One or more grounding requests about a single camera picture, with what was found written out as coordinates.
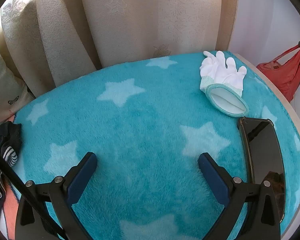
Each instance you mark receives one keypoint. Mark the white work glove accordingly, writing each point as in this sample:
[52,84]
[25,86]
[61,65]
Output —
[227,80]
[208,66]

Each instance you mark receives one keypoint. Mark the printed cream pillow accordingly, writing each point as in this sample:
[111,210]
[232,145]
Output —
[5,85]

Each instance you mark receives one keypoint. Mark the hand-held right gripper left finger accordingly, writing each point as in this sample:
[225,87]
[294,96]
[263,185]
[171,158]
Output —
[81,177]

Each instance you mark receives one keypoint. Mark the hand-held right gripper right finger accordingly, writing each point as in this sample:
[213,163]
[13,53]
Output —
[213,177]

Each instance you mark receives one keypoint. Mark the beige patterned curtain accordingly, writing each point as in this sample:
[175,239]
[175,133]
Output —
[140,17]

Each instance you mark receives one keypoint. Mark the teal star printed blanket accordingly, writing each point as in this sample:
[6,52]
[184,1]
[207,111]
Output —
[145,120]

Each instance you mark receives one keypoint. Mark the dark striped pants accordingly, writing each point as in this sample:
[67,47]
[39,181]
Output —
[10,135]

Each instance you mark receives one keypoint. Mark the black smartphone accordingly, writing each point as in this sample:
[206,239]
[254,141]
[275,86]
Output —
[260,150]

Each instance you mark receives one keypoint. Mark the red plastic bag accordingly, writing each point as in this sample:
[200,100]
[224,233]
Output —
[285,77]

